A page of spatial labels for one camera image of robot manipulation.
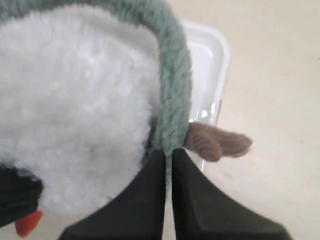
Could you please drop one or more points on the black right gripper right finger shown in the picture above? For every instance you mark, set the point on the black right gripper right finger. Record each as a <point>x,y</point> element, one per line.
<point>203,212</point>

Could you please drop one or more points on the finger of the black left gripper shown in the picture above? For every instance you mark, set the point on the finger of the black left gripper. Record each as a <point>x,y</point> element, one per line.
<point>19,195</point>

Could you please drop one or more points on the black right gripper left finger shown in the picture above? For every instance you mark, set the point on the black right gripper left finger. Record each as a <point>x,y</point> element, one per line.
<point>137,213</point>

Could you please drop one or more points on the white plush snowman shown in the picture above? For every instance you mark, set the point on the white plush snowman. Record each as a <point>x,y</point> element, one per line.
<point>79,103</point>

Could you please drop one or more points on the green fleece scarf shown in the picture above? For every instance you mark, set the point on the green fleece scarf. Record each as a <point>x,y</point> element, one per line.
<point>175,64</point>

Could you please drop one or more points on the white plastic tray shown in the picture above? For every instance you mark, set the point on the white plastic tray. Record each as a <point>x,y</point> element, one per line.
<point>211,54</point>

